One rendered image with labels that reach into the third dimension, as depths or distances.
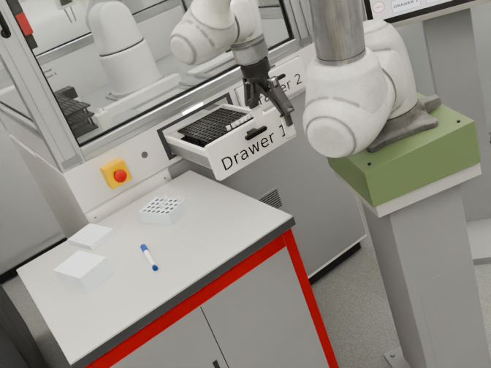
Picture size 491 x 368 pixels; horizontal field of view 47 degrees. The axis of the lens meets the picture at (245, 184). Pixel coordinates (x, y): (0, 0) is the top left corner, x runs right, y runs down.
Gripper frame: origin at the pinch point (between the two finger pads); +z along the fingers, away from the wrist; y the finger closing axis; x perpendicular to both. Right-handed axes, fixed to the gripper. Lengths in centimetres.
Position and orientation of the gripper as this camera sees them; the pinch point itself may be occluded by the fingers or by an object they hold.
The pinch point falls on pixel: (275, 129)
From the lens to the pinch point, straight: 156.5
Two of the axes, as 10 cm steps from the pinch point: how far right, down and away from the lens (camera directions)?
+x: -7.9, 4.8, -3.8
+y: -5.3, -2.2, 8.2
